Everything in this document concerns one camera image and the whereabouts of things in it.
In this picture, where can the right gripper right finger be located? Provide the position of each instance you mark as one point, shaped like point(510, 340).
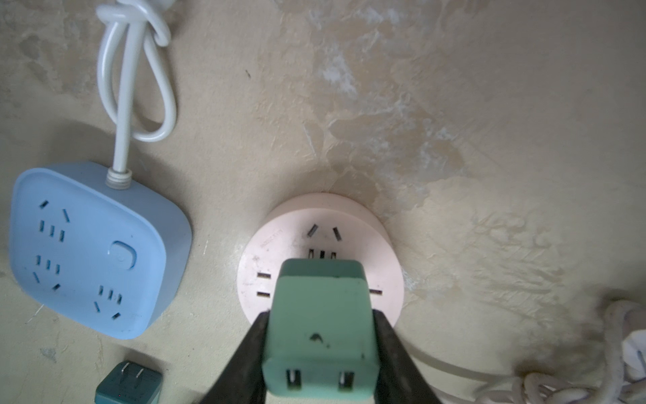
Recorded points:
point(399, 380)

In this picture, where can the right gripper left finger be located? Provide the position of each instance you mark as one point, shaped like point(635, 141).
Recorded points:
point(242, 381)

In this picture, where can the light green plug adapter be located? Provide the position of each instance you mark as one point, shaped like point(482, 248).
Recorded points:
point(321, 341)

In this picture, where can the blue square power strip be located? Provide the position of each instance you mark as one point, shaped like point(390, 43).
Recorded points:
point(111, 260)

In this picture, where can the pink round power strip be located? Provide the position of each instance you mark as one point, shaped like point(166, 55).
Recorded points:
point(320, 226)

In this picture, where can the teal plug adapter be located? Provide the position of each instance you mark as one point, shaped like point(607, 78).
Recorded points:
point(129, 383)

